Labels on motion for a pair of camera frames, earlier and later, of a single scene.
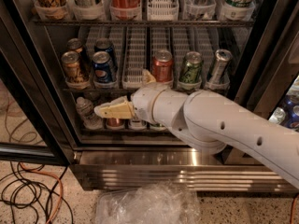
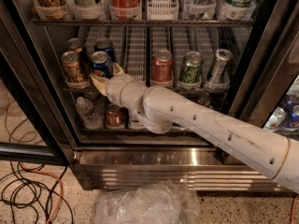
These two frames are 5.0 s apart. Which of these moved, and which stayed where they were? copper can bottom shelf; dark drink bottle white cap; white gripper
Moved: white gripper
Stayed: dark drink bottle white cap; copper can bottom shelf
